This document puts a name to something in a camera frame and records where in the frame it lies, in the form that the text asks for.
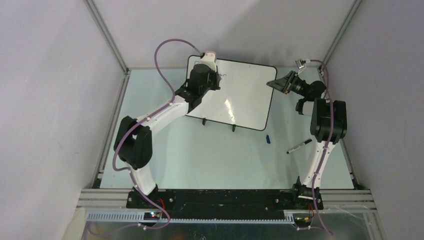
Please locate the grey cable duct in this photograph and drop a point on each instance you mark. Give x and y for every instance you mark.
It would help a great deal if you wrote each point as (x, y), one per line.
(145, 217)

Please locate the white whiteboard black frame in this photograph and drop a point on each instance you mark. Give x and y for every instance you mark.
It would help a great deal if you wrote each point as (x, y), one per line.
(244, 98)

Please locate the black marker pen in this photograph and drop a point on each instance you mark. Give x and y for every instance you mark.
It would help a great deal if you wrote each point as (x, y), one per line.
(298, 146)

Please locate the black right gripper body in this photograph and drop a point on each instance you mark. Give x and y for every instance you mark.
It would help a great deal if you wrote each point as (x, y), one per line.
(295, 84)

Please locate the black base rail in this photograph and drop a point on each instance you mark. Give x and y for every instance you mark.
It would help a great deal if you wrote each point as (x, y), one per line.
(222, 204)

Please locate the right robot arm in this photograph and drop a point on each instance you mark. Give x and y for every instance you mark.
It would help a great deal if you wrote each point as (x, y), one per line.
(328, 126)

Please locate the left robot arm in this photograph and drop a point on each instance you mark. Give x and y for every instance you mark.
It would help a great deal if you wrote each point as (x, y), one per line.
(134, 140)

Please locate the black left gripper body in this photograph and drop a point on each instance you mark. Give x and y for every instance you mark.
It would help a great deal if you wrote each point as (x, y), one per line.
(212, 84)

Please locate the wire whiteboard stand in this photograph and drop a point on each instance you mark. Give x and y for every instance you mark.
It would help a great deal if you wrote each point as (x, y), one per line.
(231, 127)

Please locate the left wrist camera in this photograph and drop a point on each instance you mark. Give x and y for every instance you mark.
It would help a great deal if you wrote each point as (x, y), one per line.
(209, 59)

